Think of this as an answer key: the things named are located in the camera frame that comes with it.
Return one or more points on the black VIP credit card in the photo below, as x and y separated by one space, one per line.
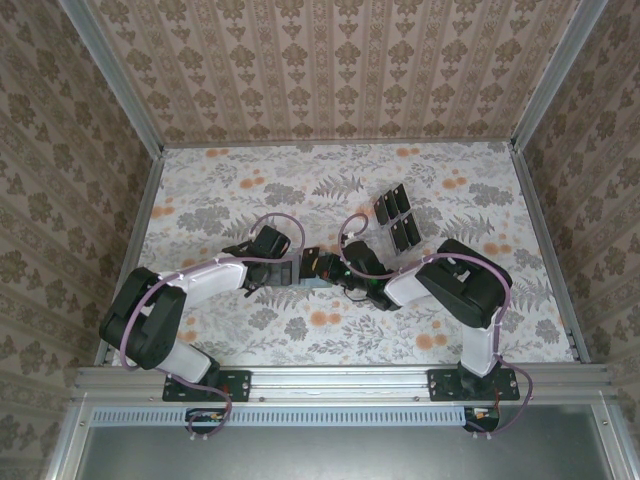
391 204
309 259
398 236
411 229
382 211
401 198

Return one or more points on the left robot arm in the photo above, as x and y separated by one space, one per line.
215 280

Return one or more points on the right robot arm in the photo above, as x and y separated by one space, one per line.
407 290

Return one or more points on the floral patterned table cover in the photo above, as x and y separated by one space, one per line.
280 175

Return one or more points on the small black connector box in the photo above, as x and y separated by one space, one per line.
482 419
205 419

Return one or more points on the grey metal panel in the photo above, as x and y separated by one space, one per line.
325 455

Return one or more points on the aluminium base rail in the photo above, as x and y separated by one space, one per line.
340 382

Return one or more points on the aluminium side rail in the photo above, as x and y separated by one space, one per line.
146 200
545 240

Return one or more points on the aluminium frame post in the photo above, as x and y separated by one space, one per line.
114 75
555 75

